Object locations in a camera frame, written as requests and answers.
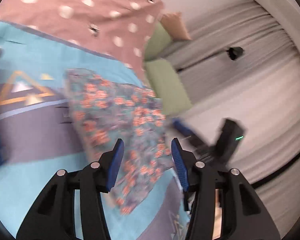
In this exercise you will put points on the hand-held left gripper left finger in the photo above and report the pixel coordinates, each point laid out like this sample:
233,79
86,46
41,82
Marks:
115,165

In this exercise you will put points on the peach pillow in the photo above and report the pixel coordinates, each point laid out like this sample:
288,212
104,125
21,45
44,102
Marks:
176,27

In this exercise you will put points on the teal floral garment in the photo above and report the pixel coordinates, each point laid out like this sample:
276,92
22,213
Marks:
130,120

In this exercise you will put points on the small black clip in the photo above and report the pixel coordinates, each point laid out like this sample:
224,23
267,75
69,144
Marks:
235,52

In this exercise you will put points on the turquoise printed blanket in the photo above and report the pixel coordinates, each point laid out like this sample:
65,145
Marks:
35,52

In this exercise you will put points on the pink polka dot bedsheet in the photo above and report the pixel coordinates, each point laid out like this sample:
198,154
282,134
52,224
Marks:
77,17

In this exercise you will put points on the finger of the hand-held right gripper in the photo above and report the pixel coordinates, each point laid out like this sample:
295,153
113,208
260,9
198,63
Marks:
182,128

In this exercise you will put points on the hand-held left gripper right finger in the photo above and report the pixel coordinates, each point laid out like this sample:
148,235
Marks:
180,165

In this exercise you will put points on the grey pleated curtain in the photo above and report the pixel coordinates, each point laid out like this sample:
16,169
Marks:
252,92

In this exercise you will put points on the light green pillow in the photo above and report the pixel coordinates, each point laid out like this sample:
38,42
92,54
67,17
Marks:
165,85

